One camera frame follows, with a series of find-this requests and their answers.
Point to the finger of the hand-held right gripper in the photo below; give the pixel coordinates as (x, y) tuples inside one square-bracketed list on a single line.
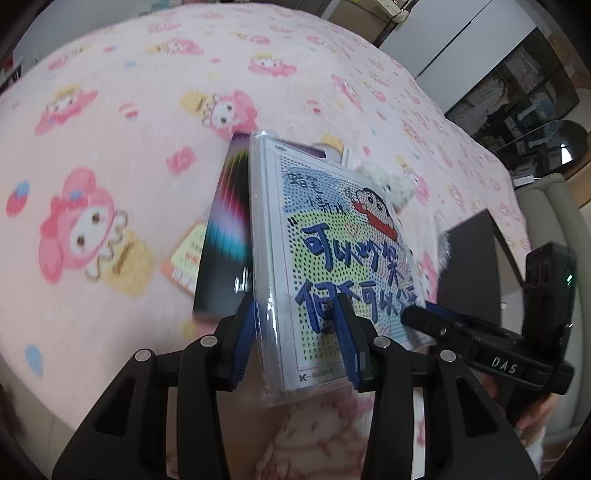
[(429, 321)]

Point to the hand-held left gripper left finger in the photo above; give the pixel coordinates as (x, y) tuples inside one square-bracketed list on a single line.
[(244, 344)]

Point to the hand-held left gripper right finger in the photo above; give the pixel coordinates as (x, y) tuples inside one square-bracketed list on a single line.
[(348, 344)]

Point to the black storage box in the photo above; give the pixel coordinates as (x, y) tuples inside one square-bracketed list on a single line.
[(471, 258)]

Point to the cartoon printed bead board package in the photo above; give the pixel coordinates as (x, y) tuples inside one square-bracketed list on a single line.
[(323, 240)]

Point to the black rainbow printed box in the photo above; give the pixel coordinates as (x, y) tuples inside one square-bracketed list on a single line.
[(226, 221)]

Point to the beige sofa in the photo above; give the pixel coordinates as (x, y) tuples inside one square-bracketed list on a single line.
[(545, 207)]

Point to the orange card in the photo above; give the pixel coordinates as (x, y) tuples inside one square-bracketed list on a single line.
[(182, 263)]

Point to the pink printed pyjamas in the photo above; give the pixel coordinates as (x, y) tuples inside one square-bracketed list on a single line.
[(323, 443)]

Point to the white fluffy plush toy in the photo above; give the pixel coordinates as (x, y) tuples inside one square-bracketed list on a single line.
[(397, 187)]

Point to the round glass table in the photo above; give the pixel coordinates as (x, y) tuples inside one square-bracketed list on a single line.
[(554, 143)]

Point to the white paper tag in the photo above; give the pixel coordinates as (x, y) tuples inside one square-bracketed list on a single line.
[(346, 156)]

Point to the dark glass cabinet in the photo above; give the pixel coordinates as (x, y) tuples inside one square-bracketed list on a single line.
[(521, 92)]

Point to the pink printed blanket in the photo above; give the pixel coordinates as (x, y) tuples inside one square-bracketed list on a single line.
[(138, 115)]

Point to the white wardrobe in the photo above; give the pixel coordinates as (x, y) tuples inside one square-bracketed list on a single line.
[(438, 41)]

